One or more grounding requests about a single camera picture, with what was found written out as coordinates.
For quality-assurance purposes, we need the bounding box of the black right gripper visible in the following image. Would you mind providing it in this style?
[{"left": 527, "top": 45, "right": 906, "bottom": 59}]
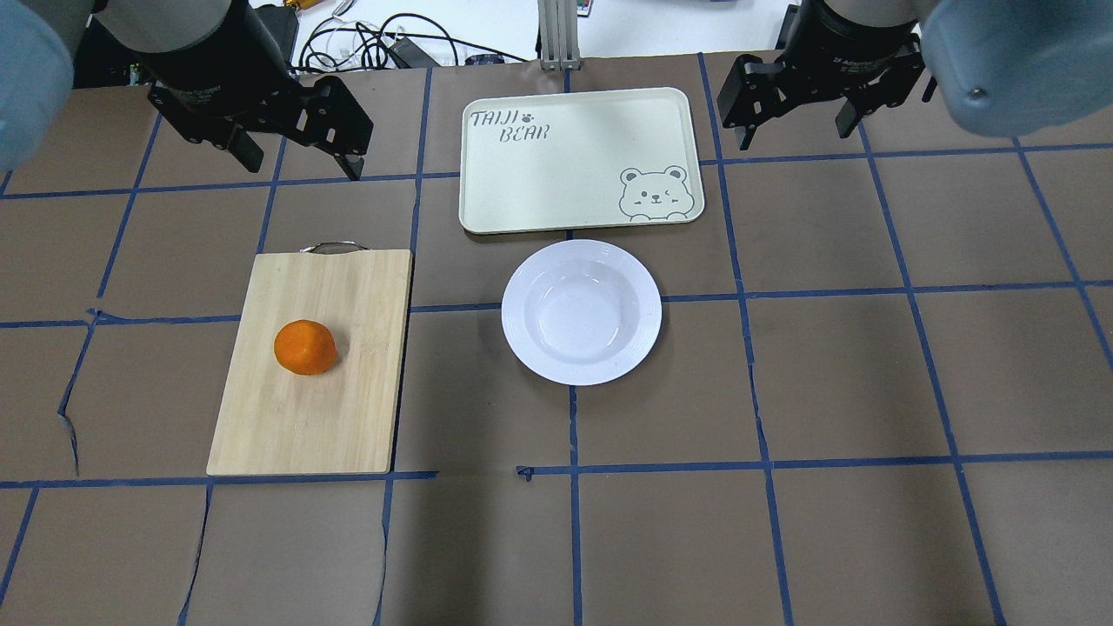
[{"left": 716, "top": 39, "right": 923, "bottom": 151}]

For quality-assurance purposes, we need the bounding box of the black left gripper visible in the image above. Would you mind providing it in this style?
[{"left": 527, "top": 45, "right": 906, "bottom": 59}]
[{"left": 148, "top": 77, "right": 374, "bottom": 180}]

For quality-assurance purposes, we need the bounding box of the orange fruit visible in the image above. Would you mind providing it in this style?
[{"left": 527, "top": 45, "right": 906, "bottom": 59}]
[{"left": 273, "top": 317, "right": 338, "bottom": 376}]

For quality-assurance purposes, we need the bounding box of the white round plate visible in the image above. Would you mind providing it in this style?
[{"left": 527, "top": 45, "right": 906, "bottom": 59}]
[{"left": 500, "top": 239, "right": 663, "bottom": 387}]

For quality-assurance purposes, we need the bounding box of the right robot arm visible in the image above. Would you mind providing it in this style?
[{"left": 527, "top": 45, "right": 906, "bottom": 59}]
[{"left": 716, "top": 1, "right": 1112, "bottom": 150}]

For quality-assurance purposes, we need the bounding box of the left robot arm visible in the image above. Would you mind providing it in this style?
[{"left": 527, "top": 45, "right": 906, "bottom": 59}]
[{"left": 1, "top": 1, "right": 374, "bottom": 180}]

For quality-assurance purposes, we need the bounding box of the cream bear tray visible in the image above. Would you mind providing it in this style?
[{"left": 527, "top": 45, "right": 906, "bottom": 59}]
[{"left": 459, "top": 87, "right": 706, "bottom": 235}]

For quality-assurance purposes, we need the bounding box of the wooden cutting board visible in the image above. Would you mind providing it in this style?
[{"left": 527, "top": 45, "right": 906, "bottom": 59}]
[{"left": 207, "top": 250, "right": 413, "bottom": 476}]

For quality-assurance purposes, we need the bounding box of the black cable bundle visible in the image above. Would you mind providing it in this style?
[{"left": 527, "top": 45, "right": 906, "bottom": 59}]
[{"left": 298, "top": 12, "right": 462, "bottom": 72}]

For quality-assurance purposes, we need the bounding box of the aluminium frame post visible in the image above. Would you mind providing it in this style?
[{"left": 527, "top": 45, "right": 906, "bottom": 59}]
[{"left": 536, "top": 0, "right": 582, "bottom": 71}]

